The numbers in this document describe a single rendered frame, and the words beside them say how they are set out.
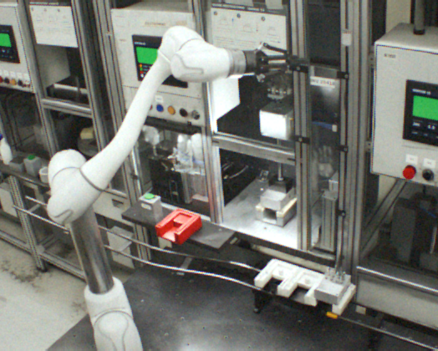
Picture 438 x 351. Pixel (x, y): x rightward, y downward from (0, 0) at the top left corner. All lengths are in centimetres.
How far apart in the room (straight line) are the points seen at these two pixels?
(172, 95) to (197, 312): 89
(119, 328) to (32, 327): 161
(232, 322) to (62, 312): 152
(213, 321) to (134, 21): 124
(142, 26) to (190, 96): 34
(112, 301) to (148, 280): 50
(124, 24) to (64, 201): 89
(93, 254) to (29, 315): 169
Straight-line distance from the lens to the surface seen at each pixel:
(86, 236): 195
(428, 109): 176
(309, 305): 215
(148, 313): 242
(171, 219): 244
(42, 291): 379
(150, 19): 222
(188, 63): 159
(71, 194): 169
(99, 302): 211
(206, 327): 232
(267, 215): 249
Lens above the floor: 232
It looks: 30 degrees down
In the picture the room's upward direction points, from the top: 6 degrees counter-clockwise
